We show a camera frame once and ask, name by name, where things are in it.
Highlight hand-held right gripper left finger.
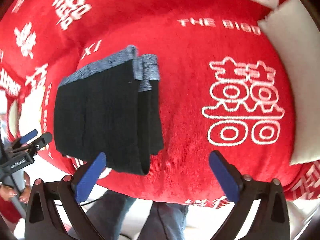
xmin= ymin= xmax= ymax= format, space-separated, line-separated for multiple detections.
xmin=24 ymin=151 xmax=107 ymax=240

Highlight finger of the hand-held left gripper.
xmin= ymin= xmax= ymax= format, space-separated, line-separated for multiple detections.
xmin=19 ymin=129 xmax=38 ymax=143
xmin=29 ymin=132 xmax=53 ymax=156

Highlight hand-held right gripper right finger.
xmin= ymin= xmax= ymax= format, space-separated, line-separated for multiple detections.
xmin=209 ymin=150 xmax=292 ymax=240

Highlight black pants with grey waistband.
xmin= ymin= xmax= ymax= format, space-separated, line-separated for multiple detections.
xmin=54 ymin=45 xmax=165 ymax=175

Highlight person's left forearm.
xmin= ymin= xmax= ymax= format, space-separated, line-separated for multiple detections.
xmin=0 ymin=199 xmax=23 ymax=227

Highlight person's left hand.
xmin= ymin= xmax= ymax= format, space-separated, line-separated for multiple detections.
xmin=0 ymin=171 xmax=32 ymax=204

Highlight person's legs in jeans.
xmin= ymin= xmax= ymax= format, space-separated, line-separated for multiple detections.
xmin=85 ymin=190 xmax=189 ymax=240

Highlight red printed blanket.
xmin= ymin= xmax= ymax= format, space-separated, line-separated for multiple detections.
xmin=0 ymin=0 xmax=320 ymax=208

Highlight beige pillow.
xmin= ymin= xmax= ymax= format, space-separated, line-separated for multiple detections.
xmin=257 ymin=0 xmax=320 ymax=165

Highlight black cable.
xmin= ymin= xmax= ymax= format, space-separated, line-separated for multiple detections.
xmin=54 ymin=197 xmax=107 ymax=208

